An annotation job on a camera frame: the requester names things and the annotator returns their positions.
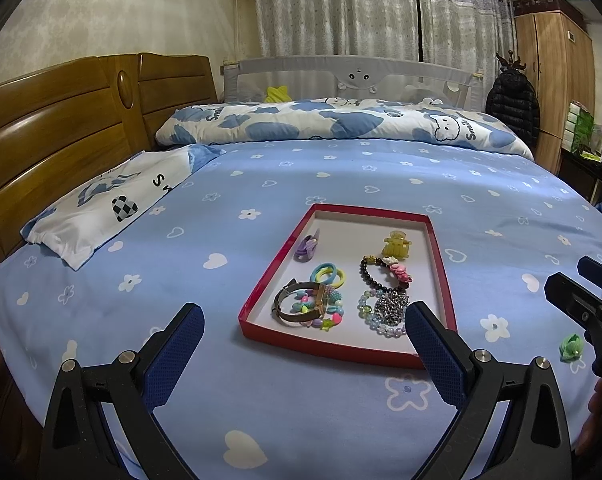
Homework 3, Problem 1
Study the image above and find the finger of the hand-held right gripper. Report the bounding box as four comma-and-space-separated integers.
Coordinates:
544, 272, 602, 346
578, 256, 602, 287

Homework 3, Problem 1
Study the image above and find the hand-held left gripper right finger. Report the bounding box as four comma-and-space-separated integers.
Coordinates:
404, 301, 587, 480

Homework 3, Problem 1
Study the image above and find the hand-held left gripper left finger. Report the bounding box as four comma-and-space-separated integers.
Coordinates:
40, 302, 205, 480

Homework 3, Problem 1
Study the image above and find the silver chain bracelet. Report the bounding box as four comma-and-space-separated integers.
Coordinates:
373, 291, 411, 328

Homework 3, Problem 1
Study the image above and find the clear glass bead bracelet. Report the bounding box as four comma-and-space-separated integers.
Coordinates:
357, 287, 409, 337

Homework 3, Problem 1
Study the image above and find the pink flower hair clip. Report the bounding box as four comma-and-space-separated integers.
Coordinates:
381, 256, 413, 288

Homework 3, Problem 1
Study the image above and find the black bead bracelet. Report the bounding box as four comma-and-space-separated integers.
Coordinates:
358, 255, 412, 296

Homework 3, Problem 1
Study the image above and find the colorful plastic bead bracelet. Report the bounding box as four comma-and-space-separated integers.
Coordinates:
288, 290, 346, 332

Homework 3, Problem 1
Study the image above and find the yellow claw hair clip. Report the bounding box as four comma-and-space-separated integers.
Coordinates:
380, 230, 414, 260

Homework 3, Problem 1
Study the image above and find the yellow hair tie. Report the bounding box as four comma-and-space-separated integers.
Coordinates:
309, 267, 349, 291

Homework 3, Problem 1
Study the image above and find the blue hair tie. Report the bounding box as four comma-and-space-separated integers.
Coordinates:
313, 261, 346, 283

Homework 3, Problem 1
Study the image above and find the brown strap wristwatch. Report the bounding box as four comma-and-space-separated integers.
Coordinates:
272, 281, 339, 323

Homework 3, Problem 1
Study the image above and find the red tray box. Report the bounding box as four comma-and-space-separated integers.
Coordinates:
238, 204, 458, 370

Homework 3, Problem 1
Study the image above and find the purple hair clip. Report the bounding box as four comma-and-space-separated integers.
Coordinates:
294, 229, 322, 262

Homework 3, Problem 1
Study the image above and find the person's right hand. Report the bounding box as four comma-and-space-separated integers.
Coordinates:
575, 377, 602, 458

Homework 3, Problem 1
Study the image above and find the green hair clip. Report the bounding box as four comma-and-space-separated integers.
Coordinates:
560, 332, 584, 362

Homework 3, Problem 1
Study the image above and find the blue floral bed sheet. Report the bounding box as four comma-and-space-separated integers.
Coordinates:
0, 140, 602, 480

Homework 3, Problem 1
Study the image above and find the dark desk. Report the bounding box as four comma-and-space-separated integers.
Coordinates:
558, 150, 602, 203

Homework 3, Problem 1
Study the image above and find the stack of green boxes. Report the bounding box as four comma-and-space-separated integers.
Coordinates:
562, 100, 596, 153

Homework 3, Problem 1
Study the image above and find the white pillow with checkered heart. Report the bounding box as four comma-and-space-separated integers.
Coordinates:
20, 143, 227, 272

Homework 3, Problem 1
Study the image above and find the black puffer jacket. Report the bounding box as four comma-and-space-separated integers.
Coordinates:
484, 71, 540, 148

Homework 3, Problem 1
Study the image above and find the wooden wardrobe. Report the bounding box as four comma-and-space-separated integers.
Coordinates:
514, 7, 594, 176

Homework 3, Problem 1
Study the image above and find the dark coat rack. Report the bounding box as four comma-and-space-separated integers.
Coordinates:
496, 49, 528, 76

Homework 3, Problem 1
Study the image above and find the wooden bed headboard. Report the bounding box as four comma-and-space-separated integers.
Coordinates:
0, 52, 219, 466

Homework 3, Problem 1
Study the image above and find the blue and white cartoon quilt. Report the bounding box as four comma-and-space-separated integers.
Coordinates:
153, 96, 536, 162

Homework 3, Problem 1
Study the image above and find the dark brown storage box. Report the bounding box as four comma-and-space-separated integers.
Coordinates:
512, 0, 589, 17

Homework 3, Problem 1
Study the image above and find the grey patterned curtain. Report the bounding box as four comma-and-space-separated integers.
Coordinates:
251, 0, 517, 81

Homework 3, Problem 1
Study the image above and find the grey bed guard rail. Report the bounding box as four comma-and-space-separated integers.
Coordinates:
221, 55, 484, 111

